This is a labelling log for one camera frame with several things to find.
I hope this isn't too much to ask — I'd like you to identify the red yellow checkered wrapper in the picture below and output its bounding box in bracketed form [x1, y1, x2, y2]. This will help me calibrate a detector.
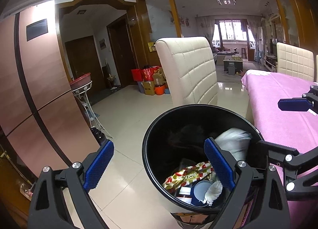
[162, 161, 216, 192]

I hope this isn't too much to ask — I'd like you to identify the white plastic bag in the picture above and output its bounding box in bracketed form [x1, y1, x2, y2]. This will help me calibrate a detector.
[215, 128, 252, 161]

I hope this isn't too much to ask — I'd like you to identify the blue plastic bowl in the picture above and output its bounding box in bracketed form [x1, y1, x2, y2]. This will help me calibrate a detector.
[190, 180, 212, 207]

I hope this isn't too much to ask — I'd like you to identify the white tissue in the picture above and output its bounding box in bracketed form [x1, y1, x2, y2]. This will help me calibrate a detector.
[202, 180, 223, 206]

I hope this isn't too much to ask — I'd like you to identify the black round trash bin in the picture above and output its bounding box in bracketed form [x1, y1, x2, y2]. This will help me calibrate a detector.
[142, 104, 263, 228]

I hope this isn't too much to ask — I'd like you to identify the pink floral tablecloth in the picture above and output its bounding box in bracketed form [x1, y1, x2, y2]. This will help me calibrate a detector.
[240, 69, 318, 229]

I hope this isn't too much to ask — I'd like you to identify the cream chair far middle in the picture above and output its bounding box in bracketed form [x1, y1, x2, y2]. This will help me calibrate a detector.
[276, 42, 315, 82]

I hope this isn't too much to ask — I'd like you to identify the cream chair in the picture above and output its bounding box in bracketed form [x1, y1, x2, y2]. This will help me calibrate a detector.
[155, 36, 219, 106]
[276, 42, 315, 82]

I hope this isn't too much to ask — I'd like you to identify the pink refrigerator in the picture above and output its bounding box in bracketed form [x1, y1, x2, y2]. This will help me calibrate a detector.
[1, 1, 99, 175]

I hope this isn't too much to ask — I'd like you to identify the coffee table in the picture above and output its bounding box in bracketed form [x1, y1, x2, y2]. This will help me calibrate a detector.
[223, 55, 243, 72]

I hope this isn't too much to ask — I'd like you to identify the metal stand with red basin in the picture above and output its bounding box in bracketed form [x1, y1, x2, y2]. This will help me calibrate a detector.
[70, 72, 113, 139]

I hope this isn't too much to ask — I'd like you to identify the cardboard boxes pile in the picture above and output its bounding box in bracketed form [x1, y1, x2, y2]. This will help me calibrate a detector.
[131, 66, 168, 96]

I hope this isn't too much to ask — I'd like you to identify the cream chair left side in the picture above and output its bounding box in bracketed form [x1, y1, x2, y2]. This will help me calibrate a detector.
[155, 36, 219, 106]

